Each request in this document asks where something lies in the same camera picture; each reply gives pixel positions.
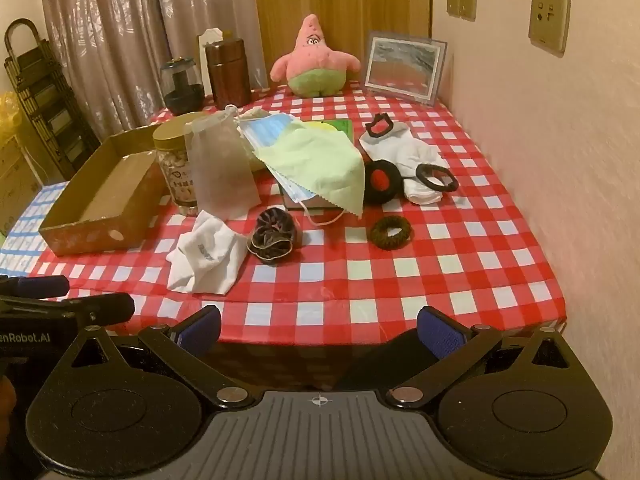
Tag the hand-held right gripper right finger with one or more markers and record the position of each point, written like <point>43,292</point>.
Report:
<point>439,336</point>

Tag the light green cleaning cloth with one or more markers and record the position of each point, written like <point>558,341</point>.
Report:
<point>315,170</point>

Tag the blue face mask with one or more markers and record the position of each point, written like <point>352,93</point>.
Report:
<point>265,132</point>

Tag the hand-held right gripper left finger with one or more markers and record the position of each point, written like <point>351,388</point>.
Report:
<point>200,334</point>

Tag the black folding rack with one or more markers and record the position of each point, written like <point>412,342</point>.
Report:
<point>45,100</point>

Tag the brown cylindrical canister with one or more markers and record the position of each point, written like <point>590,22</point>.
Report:
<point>227,75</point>

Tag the beige wall socket plate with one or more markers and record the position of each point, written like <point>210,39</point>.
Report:
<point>549,20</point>

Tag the gold-lid plastic snack jar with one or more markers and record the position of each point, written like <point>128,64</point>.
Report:
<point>172,175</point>

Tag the yellow plastic bag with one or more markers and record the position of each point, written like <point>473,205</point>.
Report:
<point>6,110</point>

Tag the green tissue box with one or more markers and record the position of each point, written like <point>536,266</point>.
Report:
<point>345,127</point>

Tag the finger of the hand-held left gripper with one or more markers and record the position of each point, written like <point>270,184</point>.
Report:
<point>40,286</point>
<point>107,307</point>

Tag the white wooden board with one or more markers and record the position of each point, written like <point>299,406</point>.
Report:
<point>210,35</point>

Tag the grey patterned curtain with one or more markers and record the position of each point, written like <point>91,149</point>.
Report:
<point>125,35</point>

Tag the grey picture frame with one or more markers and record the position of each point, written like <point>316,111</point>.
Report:
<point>400,67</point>

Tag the blue checked bed sheet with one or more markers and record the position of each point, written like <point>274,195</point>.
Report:
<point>25,220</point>

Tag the pink starfish plush toy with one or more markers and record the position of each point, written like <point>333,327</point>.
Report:
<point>312,60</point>

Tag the black round pad red centre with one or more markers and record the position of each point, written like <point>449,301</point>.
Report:
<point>382,177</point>

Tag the black ruffled scrunchie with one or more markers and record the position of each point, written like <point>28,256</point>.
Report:
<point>270,235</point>

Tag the white printed sock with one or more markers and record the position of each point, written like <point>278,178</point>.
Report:
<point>200,260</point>

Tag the shallow cardboard box tray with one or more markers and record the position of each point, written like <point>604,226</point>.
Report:
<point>90,237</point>

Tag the wooden wardrobe panel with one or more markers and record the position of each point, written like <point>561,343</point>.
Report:
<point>350,0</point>

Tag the red checked tablecloth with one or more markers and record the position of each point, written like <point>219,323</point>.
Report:
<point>450,270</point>

